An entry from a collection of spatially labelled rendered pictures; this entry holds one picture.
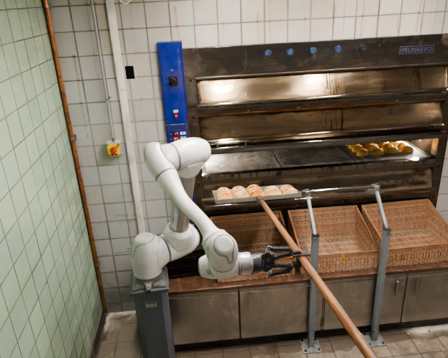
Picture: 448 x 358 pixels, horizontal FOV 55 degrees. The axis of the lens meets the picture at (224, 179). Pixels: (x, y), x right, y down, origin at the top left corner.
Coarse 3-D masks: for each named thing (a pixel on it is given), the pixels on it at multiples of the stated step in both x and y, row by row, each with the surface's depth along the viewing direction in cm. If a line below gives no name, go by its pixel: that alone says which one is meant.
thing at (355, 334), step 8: (264, 208) 245; (272, 216) 226; (280, 224) 211; (280, 232) 204; (288, 240) 190; (296, 248) 180; (304, 256) 171; (304, 264) 164; (312, 272) 156; (312, 280) 153; (320, 280) 150; (320, 288) 145; (328, 288) 144; (328, 296) 138; (336, 304) 133; (336, 312) 130; (344, 312) 128; (344, 320) 124; (352, 328) 119; (352, 336) 117; (360, 336) 115; (360, 344) 113; (368, 344) 112; (368, 352) 109
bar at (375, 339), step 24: (312, 192) 290; (312, 216) 284; (384, 216) 285; (312, 240) 279; (384, 240) 283; (312, 264) 285; (384, 264) 290; (312, 288) 293; (312, 312) 301; (312, 336) 310
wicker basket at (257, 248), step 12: (228, 216) 329; (240, 216) 330; (252, 216) 331; (264, 216) 332; (276, 216) 333; (228, 228) 331; (240, 228) 331; (252, 228) 332; (264, 228) 333; (276, 228) 334; (240, 240) 333; (252, 240) 334; (264, 240) 335; (276, 240) 336; (252, 252) 328; (276, 252) 327; (240, 276) 296; (252, 276) 297; (264, 276) 299; (276, 276) 299
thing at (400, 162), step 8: (384, 160) 332; (392, 160) 331; (400, 160) 330; (408, 160) 330; (416, 160) 329; (424, 160) 329; (432, 160) 330; (272, 168) 326; (280, 168) 326; (288, 168) 325; (296, 168) 324; (304, 168) 323; (312, 168) 324; (320, 168) 324; (328, 168) 325; (336, 168) 326; (344, 168) 326; (352, 168) 327; (360, 168) 327; (208, 176) 319; (216, 176) 319; (224, 176) 320; (232, 176) 321; (240, 176) 321; (248, 176) 322; (256, 176) 322; (264, 176) 323
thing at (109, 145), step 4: (116, 140) 301; (120, 140) 301; (108, 144) 295; (112, 144) 295; (116, 144) 296; (120, 144) 297; (108, 148) 296; (116, 148) 297; (120, 148) 297; (108, 152) 297; (116, 152) 298; (120, 152) 298; (108, 156) 299
